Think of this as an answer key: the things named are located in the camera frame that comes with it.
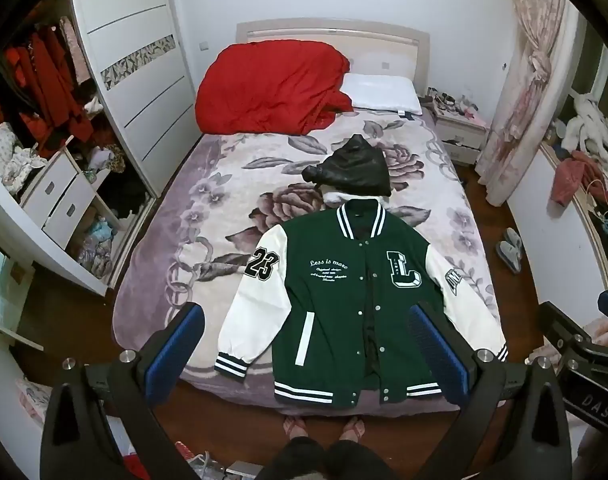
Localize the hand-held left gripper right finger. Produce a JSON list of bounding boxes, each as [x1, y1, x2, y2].
[[406, 301, 573, 480]]

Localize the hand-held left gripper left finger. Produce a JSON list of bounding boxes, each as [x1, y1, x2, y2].
[[40, 302, 207, 480]]

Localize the green white varsity jacket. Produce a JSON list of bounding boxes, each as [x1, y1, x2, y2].
[[215, 199, 510, 407]]

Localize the pile of wardrobe clothes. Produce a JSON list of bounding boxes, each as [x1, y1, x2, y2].
[[78, 214, 120, 278]]

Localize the red hanging clothes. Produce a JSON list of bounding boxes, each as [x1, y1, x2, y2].
[[0, 25, 95, 157]]

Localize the grey slipper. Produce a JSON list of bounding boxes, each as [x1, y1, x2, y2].
[[504, 227, 523, 261], [496, 241, 520, 275]]

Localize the person's right foot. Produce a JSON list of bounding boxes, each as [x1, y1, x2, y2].
[[340, 415, 367, 444]]

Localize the pink garment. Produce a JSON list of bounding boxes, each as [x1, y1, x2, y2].
[[550, 151, 606, 207]]

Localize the person's legs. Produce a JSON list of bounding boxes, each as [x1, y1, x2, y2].
[[261, 436, 401, 480]]

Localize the white fluffy garment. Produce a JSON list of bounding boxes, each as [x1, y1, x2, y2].
[[558, 92, 608, 162]]

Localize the white drawer unit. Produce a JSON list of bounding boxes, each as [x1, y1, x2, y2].
[[21, 151, 110, 251]]

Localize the black leather jacket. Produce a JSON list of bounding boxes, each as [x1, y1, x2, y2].
[[302, 134, 393, 197]]

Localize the white nightstand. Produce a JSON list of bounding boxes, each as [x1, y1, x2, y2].
[[433, 106, 490, 167]]

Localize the pink floral curtain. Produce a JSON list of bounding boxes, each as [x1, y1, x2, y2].
[[476, 0, 581, 207]]

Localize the nightstand clutter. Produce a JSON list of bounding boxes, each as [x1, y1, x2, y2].
[[424, 86, 481, 117]]

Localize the floral folded cloth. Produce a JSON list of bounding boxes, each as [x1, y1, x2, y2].
[[0, 122, 48, 197]]

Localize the white pillow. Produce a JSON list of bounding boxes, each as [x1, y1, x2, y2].
[[341, 72, 423, 117]]

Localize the red duvet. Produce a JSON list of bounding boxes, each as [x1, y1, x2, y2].
[[195, 40, 355, 136]]

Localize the beige bed headboard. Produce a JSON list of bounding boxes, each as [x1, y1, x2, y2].
[[235, 21, 431, 97]]

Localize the white sliding-door wardrobe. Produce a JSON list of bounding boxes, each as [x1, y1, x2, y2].
[[68, 0, 205, 199]]

